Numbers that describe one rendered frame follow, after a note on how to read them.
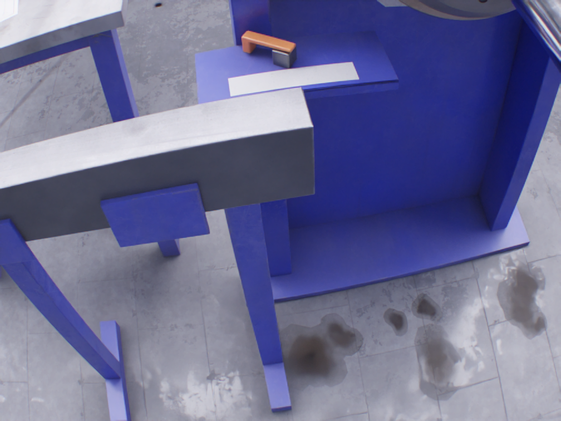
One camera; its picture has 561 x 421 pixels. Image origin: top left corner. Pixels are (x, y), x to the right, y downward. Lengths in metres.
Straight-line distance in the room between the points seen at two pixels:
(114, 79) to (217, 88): 0.32
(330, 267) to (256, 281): 0.56
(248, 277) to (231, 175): 0.29
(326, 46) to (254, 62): 0.12
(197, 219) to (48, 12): 0.52
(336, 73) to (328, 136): 0.49
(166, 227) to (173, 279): 0.80
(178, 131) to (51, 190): 0.20
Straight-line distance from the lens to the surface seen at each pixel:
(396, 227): 1.68
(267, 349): 1.38
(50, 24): 1.08
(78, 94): 2.23
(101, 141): 0.79
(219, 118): 0.77
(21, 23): 1.13
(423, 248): 1.66
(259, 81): 0.91
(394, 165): 1.54
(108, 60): 1.14
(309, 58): 0.95
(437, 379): 1.53
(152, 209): 0.83
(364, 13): 1.16
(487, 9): 0.86
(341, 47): 0.97
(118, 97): 1.21
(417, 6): 0.87
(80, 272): 1.75
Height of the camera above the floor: 1.43
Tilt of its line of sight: 55 degrees down
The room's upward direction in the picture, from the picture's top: 6 degrees counter-clockwise
